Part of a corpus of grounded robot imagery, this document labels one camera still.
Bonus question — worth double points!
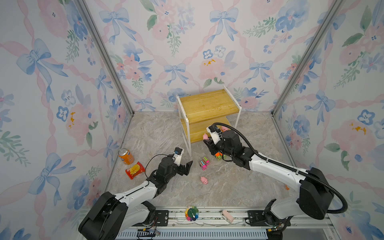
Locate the orange green toy car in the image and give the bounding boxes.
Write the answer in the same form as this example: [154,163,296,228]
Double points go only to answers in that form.
[215,152,223,160]

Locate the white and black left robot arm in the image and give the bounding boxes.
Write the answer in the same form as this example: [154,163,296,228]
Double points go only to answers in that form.
[78,154,193,240]

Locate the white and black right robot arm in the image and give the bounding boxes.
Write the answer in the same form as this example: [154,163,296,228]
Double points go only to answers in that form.
[203,130,334,226]

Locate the pink green toy car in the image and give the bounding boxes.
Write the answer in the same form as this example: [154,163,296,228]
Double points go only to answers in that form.
[203,157,210,166]

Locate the red snack packet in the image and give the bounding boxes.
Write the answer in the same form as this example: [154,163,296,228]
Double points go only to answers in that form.
[126,162,145,180]

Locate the colourful round disc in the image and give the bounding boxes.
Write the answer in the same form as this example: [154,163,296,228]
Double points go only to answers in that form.
[185,206,199,222]

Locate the orange soda can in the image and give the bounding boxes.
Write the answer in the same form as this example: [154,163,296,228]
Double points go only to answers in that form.
[118,148,135,165]

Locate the pink eraser block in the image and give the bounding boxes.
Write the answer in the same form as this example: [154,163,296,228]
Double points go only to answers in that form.
[221,210,235,225]

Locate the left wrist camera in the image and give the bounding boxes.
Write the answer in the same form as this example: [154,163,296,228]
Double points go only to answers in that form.
[173,147,184,166]

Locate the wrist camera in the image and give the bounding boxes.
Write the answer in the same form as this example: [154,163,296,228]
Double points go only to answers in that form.
[173,147,184,166]
[207,125,222,145]

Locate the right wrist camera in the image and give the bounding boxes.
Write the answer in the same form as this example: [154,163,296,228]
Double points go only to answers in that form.
[207,125,222,145]

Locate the wooden two-tier shelf white frame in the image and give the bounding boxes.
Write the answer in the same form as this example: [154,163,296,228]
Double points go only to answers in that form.
[176,86,242,156]

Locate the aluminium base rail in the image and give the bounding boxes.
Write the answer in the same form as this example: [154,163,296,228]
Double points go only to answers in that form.
[74,205,340,240]

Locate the black corrugated cable hose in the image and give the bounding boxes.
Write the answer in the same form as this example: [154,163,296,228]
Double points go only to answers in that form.
[209,122,349,214]

